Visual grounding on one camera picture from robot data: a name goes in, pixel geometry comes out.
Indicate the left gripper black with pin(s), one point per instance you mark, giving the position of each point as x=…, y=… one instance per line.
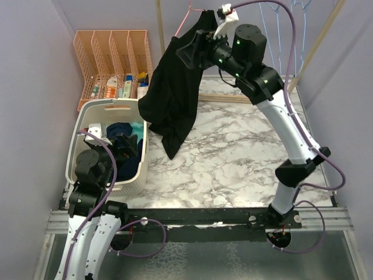
x=130, y=147

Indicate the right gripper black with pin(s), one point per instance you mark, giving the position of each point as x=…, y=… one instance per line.
x=201, y=44

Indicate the teal t shirt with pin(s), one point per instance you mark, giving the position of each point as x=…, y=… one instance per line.
x=138, y=130

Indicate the navy blue t shirt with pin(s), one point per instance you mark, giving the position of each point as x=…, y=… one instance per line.
x=127, y=169

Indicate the pink hanger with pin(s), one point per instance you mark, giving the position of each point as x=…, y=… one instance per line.
x=190, y=9

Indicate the black t shirt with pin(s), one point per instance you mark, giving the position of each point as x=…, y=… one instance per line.
x=171, y=102

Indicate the light blue wire hanger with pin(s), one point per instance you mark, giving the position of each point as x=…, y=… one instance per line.
x=300, y=10

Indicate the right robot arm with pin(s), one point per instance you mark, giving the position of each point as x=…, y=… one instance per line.
x=264, y=87

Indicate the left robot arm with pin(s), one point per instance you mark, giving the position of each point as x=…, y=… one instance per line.
x=93, y=219

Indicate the cream plastic laundry basket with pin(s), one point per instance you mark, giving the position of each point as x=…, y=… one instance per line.
x=107, y=112

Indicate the orange plastic file organizer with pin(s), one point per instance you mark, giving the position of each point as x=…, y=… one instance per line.
x=103, y=53

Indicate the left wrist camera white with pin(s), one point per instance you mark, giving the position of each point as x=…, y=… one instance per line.
x=99, y=131

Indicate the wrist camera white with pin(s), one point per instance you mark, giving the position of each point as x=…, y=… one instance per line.
x=228, y=17
x=99, y=131

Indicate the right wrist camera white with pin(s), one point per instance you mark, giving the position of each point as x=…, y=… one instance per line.
x=228, y=17

